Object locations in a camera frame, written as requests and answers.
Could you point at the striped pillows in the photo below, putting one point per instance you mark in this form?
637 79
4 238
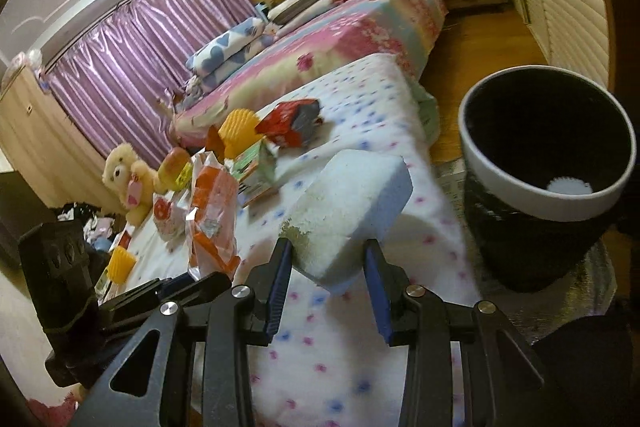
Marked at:
297 4

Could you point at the yellow-red apple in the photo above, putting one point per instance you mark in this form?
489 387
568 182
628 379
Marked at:
172 169

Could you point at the black trash bin white rim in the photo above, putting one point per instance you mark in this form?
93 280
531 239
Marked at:
530 227

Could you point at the green carton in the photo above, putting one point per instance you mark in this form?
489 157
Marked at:
255 172

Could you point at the light wooden cabinet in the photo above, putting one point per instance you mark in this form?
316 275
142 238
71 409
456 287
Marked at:
40 142

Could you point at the purple curtain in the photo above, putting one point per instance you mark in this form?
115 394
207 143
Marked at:
140 52

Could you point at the bed with pink floral sheet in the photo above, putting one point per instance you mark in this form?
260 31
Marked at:
325 37

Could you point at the white and red snack packet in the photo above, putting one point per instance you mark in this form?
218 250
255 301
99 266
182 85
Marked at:
170 214

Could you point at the silver foil mat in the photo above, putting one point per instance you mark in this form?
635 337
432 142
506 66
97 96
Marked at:
590 292

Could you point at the white flower-dotted blanket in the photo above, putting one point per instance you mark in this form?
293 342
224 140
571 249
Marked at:
350 107

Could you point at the orange and white plastic bag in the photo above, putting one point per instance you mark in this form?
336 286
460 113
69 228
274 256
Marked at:
212 217

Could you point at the pile of clothes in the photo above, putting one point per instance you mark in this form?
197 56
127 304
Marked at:
90 227

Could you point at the cream teddy bear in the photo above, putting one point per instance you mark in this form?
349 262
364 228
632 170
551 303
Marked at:
127 177

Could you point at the yellow foam fruit net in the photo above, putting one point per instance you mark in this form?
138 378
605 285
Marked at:
121 264
240 132

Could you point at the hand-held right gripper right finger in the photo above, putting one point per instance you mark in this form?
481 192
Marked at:
376 292

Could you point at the white foam block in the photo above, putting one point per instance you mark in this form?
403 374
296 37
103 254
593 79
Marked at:
350 207

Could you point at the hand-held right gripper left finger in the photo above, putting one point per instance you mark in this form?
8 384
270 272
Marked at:
281 287

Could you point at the folded heart-print quilt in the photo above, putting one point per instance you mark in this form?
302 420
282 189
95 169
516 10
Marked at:
230 49

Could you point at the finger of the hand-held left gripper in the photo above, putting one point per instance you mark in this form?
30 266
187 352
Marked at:
210 282

